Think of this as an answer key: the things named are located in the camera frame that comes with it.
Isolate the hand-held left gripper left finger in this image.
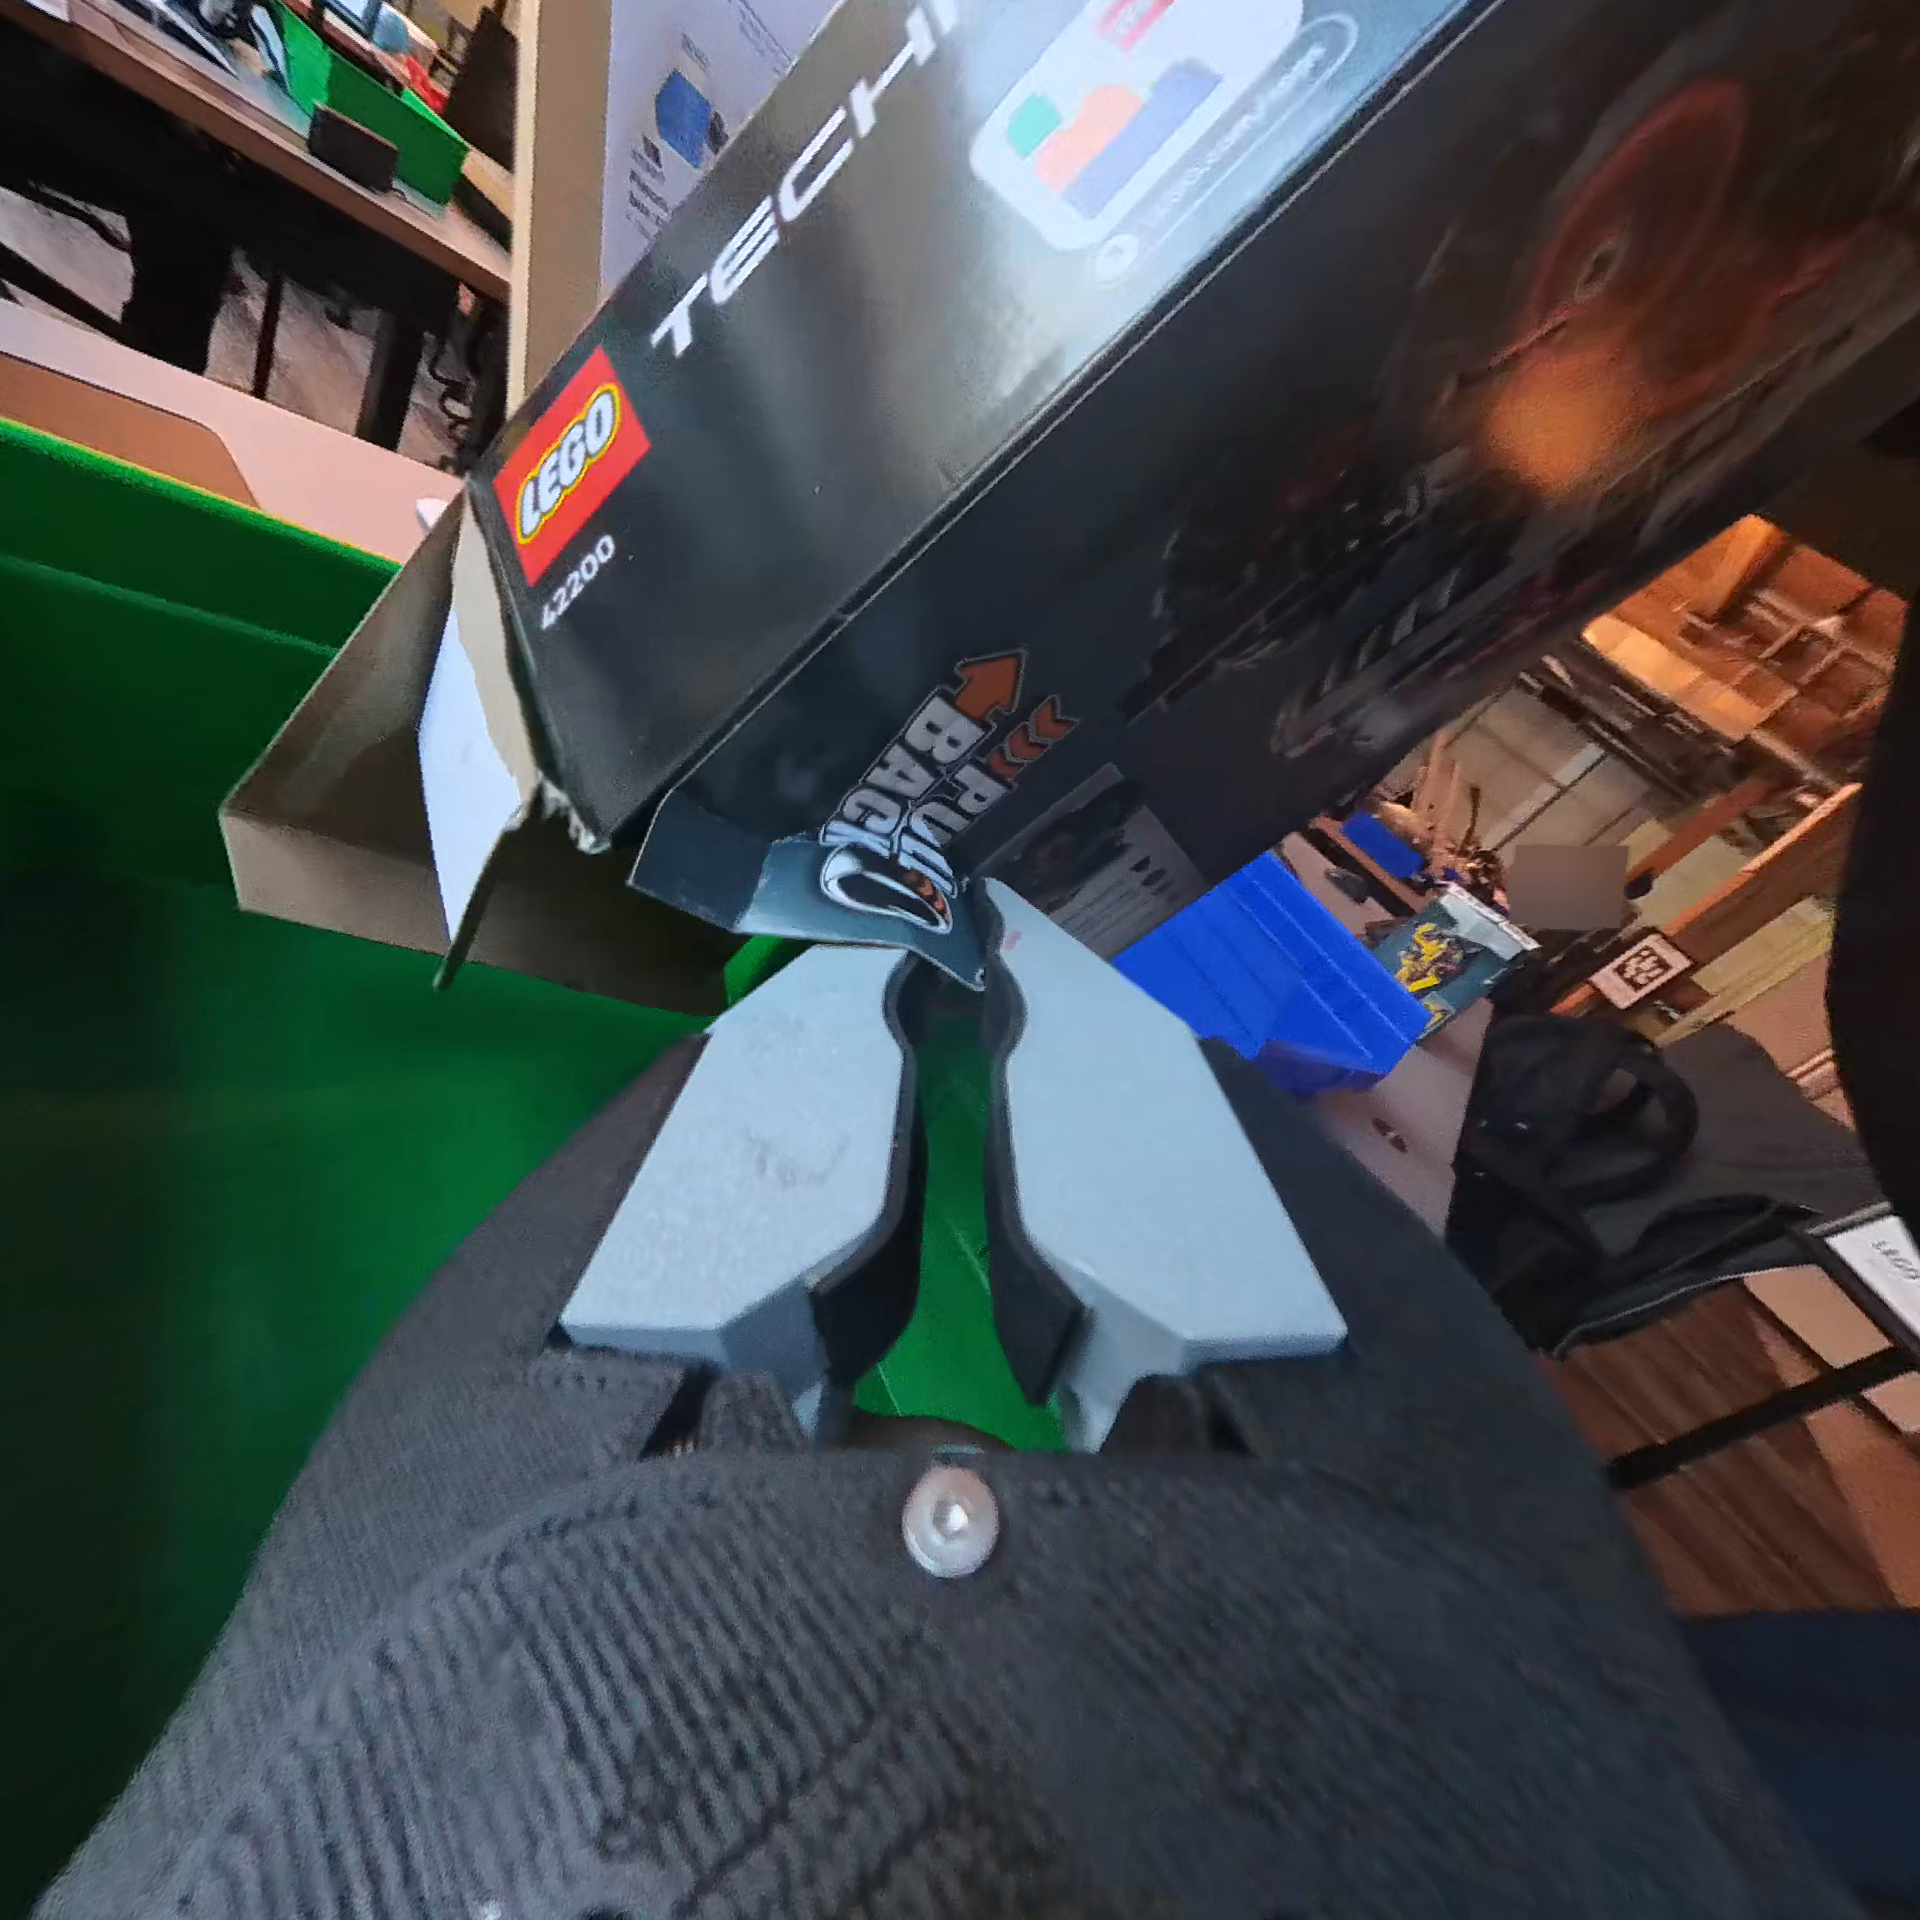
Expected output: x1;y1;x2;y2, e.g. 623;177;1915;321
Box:
557;949;921;1441

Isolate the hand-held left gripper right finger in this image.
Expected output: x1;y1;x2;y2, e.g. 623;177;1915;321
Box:
977;885;1347;1452

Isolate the black lego set box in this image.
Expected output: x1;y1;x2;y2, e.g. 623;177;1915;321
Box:
217;0;1920;994

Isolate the stack of blue plastic bins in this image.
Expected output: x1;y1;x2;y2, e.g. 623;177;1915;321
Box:
1114;852;1430;1097

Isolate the yellow printed toy box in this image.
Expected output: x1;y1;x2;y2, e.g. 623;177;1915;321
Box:
1363;885;1539;1040

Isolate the black backpack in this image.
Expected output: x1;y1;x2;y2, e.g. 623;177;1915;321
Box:
1446;1014;1706;1353

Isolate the large green plastic bin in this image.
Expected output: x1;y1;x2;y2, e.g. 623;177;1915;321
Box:
0;421;753;1912

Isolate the black and white marker tag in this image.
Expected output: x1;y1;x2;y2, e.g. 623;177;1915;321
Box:
1587;929;1698;1010

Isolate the white instruction sheet sign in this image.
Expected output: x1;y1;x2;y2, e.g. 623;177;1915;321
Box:
599;0;799;290

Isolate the wooden desk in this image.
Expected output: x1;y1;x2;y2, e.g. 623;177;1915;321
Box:
0;0;515;302

